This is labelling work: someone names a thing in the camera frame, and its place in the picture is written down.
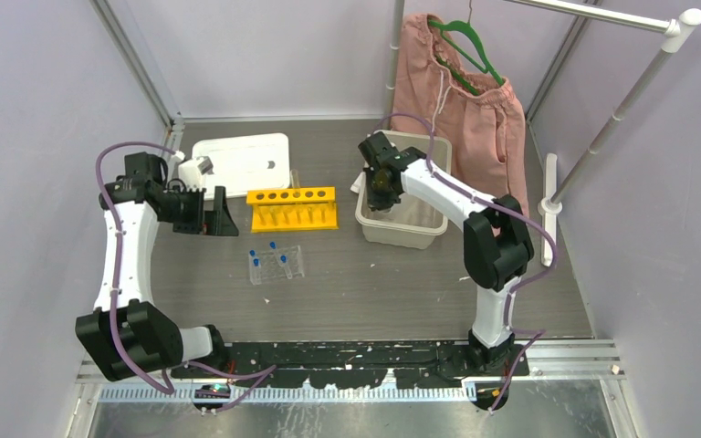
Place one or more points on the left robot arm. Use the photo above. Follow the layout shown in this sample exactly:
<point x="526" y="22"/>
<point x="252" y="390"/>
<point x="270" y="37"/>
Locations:
<point x="125" y="334"/>

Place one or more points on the yellow test tube rack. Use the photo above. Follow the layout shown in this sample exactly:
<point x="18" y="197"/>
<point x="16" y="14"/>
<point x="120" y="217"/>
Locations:
<point x="293" y="210"/>

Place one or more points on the clear acrylic tube rack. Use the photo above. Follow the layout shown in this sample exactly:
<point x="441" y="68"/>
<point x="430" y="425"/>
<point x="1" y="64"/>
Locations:
<point x="271" y="271"/>

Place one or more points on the white rectangular tray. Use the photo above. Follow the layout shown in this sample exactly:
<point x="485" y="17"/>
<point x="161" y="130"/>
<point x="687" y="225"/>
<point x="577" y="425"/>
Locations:
<point x="246" y="163"/>

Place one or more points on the pink shorts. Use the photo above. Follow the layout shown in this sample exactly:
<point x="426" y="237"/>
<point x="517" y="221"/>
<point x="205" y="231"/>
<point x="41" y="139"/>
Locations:
<point x="481" y="118"/>

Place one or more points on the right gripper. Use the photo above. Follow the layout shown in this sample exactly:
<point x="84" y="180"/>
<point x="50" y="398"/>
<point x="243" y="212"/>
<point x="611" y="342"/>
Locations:
<point x="376" y="203"/>

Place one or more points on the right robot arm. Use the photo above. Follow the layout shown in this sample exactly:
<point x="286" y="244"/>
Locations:
<point x="496" y="243"/>

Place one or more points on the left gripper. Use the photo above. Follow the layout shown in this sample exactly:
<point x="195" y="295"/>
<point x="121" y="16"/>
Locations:
<point x="216" y="222"/>

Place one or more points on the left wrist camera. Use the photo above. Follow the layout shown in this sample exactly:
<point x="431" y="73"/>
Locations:
<point x="193" y="171"/>

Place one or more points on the green clothes hanger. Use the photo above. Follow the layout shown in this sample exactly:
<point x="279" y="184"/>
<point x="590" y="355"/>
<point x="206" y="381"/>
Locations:
<point x="464" y="51"/>

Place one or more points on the white clothes rack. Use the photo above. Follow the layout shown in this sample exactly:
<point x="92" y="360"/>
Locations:
<point x="634" y="207"/>

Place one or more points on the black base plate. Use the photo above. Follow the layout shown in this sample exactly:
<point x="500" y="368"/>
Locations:
<point x="350" y="365"/>

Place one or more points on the beige plastic bin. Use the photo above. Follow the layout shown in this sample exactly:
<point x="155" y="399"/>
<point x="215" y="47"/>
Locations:
<point x="411" y="223"/>

